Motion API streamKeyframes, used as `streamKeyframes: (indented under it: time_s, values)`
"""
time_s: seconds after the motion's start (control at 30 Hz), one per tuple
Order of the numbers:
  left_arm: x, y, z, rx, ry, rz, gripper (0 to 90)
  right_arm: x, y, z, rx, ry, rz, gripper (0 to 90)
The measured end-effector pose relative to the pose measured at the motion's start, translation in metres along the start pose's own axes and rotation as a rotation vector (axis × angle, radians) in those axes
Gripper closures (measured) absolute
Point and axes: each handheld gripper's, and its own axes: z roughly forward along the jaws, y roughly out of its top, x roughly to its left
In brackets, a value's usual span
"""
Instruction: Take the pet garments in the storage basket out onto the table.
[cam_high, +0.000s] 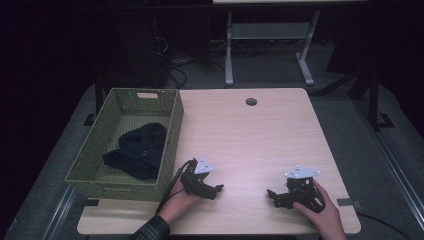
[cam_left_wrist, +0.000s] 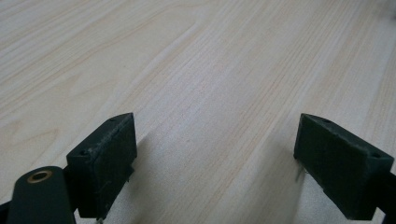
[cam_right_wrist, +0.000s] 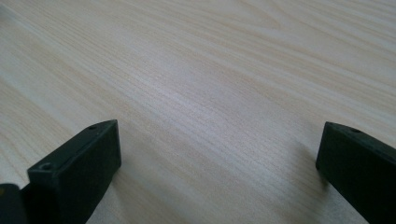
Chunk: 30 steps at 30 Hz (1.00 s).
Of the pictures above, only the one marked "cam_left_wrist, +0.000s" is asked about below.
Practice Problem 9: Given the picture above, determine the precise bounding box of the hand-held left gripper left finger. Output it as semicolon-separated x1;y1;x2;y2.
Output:
65;112;138;220

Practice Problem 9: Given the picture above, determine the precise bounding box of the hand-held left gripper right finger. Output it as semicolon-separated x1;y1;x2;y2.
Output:
292;113;395;221

